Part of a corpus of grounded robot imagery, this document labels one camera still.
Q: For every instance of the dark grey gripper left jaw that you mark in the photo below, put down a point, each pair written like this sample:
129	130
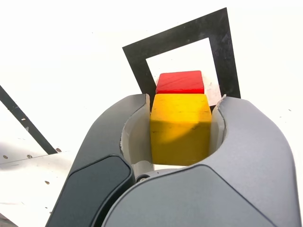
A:
99	146

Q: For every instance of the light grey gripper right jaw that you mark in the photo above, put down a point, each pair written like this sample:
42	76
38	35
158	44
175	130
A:
236	177

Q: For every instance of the yellow cube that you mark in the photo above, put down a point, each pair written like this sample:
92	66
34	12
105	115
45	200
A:
180	132

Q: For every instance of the red cube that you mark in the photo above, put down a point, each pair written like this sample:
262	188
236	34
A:
180	82

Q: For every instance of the black tape square outline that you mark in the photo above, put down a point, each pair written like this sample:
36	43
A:
177	35

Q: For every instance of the black tape strip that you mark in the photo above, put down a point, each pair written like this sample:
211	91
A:
23	119

